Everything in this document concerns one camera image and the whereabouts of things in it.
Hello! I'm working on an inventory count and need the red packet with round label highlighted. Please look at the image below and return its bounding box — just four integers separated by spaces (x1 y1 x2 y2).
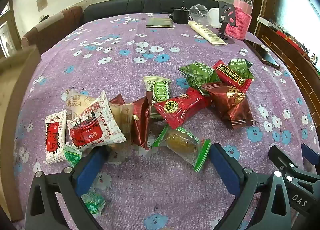
154 88 211 130

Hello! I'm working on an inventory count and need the clear packet with green ends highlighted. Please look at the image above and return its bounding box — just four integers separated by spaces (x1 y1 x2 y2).
152 125 212 172

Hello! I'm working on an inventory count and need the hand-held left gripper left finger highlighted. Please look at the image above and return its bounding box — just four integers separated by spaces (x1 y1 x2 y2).
25 146 110 230

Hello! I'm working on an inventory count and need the small green and white candy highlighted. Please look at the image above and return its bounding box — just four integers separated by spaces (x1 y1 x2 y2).
82 190 106 215
63 143 82 167

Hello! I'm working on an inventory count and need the wooden glazed door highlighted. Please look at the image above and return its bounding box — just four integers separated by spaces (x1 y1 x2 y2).
0 0 18 59

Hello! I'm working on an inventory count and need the dark red gold-print packet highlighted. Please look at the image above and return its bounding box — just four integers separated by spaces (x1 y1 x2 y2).
201 82 255 130

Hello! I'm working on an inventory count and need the cream tube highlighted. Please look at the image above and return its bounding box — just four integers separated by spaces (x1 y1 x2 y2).
188 20 227 45

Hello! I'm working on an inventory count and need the translucent white pastry packet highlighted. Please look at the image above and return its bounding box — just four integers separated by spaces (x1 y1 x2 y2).
65 88 101 121

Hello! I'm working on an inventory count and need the black phone stand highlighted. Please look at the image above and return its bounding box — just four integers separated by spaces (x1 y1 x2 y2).
217 0 240 44

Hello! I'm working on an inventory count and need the dark sofa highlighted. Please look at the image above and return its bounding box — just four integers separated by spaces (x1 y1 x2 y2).
83 0 227 24

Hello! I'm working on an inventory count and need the green pea snack packet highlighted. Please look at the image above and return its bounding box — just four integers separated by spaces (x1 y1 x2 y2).
227 58 255 81
177 62 221 95

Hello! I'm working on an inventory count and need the black cup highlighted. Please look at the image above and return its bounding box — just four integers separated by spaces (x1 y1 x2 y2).
169 7 190 24

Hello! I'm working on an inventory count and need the brown armchair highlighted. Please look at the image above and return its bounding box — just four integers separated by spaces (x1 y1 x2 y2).
21 5 83 56

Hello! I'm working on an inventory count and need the bottle with pink knit sleeve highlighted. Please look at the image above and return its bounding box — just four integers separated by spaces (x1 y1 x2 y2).
225 0 253 40

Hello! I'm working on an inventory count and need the white lid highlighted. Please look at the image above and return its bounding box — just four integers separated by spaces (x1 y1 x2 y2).
208 7 222 27

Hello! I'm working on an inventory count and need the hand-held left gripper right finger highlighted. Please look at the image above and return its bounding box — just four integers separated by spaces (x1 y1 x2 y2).
209 143 293 230

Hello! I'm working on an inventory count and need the red packet with black label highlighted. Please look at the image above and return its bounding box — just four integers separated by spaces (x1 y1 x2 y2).
212 60 252 94

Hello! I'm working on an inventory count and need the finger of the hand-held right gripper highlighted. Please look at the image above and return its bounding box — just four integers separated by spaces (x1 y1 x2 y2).
301 143 320 169
269 145 320 184

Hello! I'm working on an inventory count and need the black smartphone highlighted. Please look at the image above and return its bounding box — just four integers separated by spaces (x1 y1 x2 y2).
243 39 281 70

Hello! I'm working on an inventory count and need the clear glass cup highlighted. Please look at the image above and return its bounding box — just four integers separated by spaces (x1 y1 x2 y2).
189 4 209 25

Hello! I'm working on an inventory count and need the large white and red packet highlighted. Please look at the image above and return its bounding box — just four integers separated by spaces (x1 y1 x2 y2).
66 90 127 151

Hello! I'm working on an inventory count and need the green and white striped packet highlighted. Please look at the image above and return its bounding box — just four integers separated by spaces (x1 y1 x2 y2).
143 75 172 121

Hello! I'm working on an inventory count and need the dark red clear-window packet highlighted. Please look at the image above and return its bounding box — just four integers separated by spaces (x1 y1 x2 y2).
108 91 153 150

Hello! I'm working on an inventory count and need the purple floral tablecloth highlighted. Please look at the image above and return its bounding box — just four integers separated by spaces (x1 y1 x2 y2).
12 13 320 230

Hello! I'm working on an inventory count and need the wooden cabinet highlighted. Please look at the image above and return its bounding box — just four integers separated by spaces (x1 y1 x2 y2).
255 16 320 123

